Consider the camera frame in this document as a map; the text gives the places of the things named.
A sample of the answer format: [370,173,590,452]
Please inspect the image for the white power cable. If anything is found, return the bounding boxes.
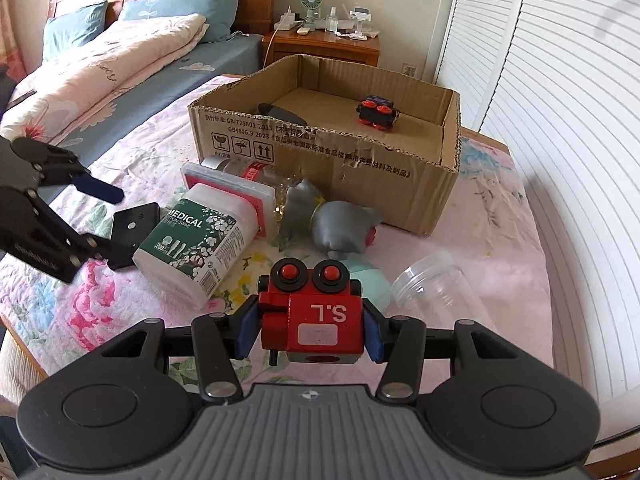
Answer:
[262,30,281,67]

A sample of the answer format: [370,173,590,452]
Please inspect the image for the black object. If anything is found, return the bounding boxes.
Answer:
[257,102,309,124]

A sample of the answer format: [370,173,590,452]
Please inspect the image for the white power strip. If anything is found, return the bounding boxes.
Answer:
[273,7,304,29]

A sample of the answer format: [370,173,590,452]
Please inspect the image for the white cotton swab box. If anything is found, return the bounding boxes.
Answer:
[132,183,258,309]

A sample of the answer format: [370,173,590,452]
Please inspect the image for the mint green round object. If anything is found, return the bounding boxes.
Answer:
[345,255,396,311]

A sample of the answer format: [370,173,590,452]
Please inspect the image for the blue bed sheet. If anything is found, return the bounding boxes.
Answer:
[75,32,264,161]

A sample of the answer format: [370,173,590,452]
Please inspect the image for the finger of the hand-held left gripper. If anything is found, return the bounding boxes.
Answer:
[12,138,125,205]
[67,231,121,264]

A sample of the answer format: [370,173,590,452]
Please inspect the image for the wooden nightstand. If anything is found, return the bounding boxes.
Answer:
[262,27,381,69]

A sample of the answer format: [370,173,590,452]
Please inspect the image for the small red black toy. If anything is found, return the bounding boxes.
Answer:
[355,94,399,132]

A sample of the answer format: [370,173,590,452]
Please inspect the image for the cardboard box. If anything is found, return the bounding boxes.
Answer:
[188,53,462,237]

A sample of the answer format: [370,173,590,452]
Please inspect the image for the grey shark toy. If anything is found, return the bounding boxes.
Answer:
[277,178,384,259]

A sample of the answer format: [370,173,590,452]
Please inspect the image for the small blue pillow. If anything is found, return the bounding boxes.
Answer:
[42,0,109,62]

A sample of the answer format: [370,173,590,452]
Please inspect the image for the white louvred closet doors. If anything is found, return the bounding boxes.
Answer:
[432,0,640,443]

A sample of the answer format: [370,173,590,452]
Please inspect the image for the small green desk fan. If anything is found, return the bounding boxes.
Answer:
[300,0,324,29]

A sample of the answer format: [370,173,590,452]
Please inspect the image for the white phone stand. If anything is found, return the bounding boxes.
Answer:
[349,5,377,39]

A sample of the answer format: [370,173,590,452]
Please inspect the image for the pink floral quilt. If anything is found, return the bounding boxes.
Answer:
[0,12,209,147]

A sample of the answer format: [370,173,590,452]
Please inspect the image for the clear plastic jar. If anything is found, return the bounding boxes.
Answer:
[390,252,481,333]

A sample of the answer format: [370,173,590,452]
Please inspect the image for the glass bottle of yellow beads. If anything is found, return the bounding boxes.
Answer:
[200,155,301,211]

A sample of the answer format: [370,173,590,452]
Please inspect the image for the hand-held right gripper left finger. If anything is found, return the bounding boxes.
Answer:
[101,296,262,403]

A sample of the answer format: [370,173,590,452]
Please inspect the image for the large blue pillow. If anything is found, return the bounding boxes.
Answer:
[117,0,249,44]

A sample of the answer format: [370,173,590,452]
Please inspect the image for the red toy robot block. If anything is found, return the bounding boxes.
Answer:
[257,257,368,366]

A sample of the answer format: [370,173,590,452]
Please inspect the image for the pink floral tablecloth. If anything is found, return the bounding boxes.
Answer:
[0,75,556,396]

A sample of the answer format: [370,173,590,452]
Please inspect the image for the pink white box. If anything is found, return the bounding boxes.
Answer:
[180,161,277,238]

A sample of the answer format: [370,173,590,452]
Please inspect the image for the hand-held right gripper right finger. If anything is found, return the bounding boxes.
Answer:
[363,300,516,404]

